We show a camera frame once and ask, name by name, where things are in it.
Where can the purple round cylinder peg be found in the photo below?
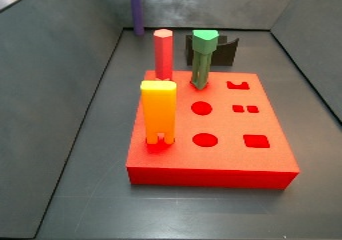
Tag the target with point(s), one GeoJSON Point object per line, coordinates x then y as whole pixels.
{"type": "Point", "coordinates": [137, 9]}

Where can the red foam shape board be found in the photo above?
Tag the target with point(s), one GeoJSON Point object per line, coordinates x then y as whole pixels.
{"type": "Point", "coordinates": [230, 144]}

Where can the yellow two-legged block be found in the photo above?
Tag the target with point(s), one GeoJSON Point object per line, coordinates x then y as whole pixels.
{"type": "Point", "coordinates": [160, 108]}

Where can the black curved block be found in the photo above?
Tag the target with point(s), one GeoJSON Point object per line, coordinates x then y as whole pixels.
{"type": "Point", "coordinates": [224, 55]}

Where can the red hexagonal peg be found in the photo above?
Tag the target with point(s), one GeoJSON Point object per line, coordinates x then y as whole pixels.
{"type": "Point", "coordinates": [164, 53]}

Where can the green pentagon peg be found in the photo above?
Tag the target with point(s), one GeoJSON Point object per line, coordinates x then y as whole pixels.
{"type": "Point", "coordinates": [205, 42]}

